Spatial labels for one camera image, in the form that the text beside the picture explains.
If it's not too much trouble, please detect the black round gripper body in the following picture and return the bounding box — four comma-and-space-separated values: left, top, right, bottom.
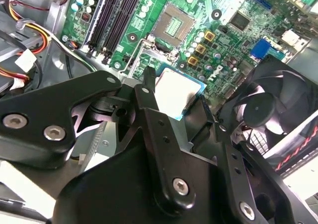
51, 143, 236, 224

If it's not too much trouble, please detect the silver square CPU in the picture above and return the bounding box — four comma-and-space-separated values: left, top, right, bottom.
155, 65, 208, 122

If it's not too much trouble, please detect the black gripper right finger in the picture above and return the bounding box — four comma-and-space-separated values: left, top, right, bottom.
198, 94, 299, 224

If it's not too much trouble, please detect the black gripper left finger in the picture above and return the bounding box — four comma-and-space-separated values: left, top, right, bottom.
0, 65, 196, 214

